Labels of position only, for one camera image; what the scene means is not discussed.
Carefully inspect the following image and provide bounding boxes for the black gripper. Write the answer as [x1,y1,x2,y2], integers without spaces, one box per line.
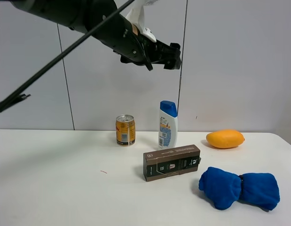
[135,38,181,70]

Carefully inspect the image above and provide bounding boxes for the white blue shampoo bottle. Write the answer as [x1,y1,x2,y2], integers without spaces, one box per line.
[158,101,178,149]

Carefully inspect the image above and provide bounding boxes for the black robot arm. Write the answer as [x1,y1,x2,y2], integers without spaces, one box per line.
[12,0,181,71]

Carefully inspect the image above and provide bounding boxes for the gold drink can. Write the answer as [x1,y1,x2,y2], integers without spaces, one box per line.
[116,114,135,146]

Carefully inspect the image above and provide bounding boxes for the yellow mango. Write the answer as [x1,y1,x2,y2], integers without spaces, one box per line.
[206,129,245,149]

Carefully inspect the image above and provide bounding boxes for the brown cardboard box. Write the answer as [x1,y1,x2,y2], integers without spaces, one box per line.
[143,145,201,182]

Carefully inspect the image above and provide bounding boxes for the blue rolled cloth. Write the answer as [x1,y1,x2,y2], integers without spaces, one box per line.
[198,167,280,211]

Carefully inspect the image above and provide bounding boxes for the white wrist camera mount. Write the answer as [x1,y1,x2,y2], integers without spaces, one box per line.
[126,0,157,43]

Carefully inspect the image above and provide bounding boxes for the black cable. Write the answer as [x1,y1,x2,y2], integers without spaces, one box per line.
[0,0,136,116]

